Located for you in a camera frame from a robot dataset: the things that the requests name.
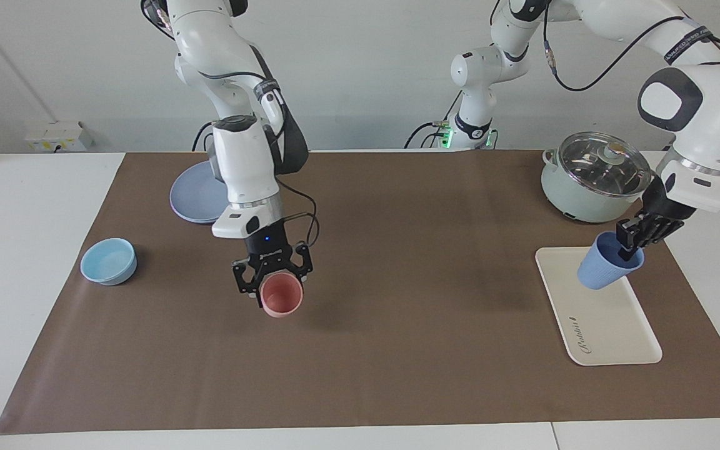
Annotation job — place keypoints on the cream rabbit print tray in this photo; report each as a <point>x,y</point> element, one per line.
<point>610,325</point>

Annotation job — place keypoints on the light blue small bowl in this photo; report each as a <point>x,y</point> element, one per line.
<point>109,262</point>

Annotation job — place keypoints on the pale green electric pot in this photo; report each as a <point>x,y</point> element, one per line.
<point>585,203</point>

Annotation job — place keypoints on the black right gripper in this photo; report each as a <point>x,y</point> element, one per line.
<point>266,240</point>

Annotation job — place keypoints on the white power strip box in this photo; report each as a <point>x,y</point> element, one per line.
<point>57,134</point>

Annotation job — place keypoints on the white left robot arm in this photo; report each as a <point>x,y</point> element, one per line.
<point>704,119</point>

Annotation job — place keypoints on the glass pot lid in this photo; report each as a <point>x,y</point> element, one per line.
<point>600,165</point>

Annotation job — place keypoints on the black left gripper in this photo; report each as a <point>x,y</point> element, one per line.
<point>663,209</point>

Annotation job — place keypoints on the brown paper table mat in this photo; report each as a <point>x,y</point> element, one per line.
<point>397,350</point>

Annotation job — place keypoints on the pink plastic cup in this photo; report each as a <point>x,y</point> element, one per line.
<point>282,297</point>

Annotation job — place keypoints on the blue plastic cup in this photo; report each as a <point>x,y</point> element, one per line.
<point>600,272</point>

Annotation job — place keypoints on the pale blue round plate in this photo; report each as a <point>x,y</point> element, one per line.
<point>190,200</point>

